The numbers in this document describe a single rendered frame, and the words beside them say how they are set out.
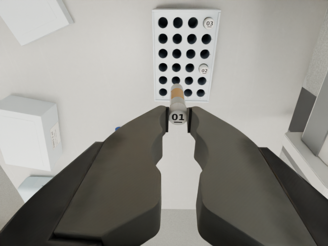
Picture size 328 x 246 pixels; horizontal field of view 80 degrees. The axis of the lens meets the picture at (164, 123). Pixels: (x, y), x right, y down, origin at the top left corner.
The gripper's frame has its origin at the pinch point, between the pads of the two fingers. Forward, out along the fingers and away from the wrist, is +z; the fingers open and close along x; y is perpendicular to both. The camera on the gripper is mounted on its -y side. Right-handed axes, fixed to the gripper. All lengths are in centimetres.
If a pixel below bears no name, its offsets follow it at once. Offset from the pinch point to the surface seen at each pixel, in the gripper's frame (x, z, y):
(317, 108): 17.6, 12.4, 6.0
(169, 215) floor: -1, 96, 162
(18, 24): -22.6, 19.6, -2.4
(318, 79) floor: 77, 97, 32
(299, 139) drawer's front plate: 17.7, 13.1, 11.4
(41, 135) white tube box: -22.8, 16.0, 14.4
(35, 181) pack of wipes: -31.2, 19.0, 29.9
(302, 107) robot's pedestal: 57, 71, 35
